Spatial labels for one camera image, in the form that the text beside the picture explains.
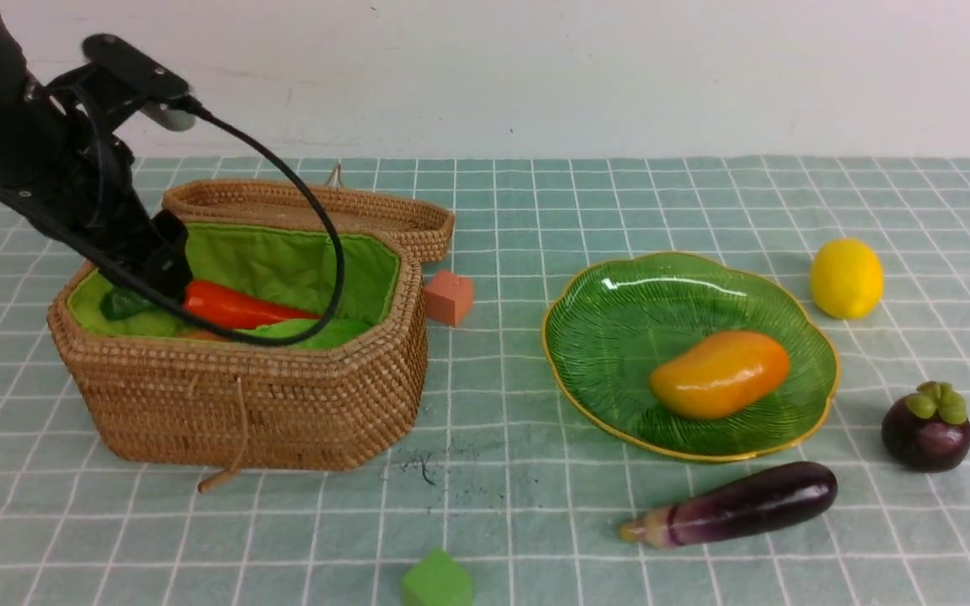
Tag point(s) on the green glass leaf plate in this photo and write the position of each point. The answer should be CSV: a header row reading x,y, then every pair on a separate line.
x,y
618,320

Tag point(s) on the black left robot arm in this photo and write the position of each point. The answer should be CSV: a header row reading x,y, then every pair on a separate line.
x,y
63,168

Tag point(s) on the yellow toy lemon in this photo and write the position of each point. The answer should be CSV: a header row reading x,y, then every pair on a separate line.
x,y
846,279

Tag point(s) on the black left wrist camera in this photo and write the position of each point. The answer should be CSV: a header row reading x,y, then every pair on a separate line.
x,y
125,81

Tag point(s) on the woven wicker basket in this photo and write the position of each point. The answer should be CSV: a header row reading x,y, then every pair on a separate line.
x,y
330,403

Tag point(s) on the woven wicker basket lid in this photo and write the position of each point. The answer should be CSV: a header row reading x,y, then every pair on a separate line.
x,y
423,230

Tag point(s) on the purple toy mangosteen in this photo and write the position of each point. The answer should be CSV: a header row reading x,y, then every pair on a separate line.
x,y
928,430

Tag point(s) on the green foam cube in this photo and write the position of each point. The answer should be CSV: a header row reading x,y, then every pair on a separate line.
x,y
437,580

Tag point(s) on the purple toy eggplant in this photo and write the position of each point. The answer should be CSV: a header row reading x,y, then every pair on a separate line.
x,y
763,502

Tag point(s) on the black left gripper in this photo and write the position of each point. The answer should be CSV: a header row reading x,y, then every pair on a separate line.
x,y
65,172

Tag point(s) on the orange yellow toy mango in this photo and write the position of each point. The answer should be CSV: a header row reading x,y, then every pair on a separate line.
x,y
721,375

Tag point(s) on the orange toy carrot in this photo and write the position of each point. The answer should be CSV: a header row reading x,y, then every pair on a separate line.
x,y
211,301

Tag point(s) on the green checkered tablecloth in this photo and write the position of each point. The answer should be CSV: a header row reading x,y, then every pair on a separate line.
x,y
501,472

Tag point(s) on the orange foam cube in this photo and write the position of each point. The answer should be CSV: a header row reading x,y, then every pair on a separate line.
x,y
448,297

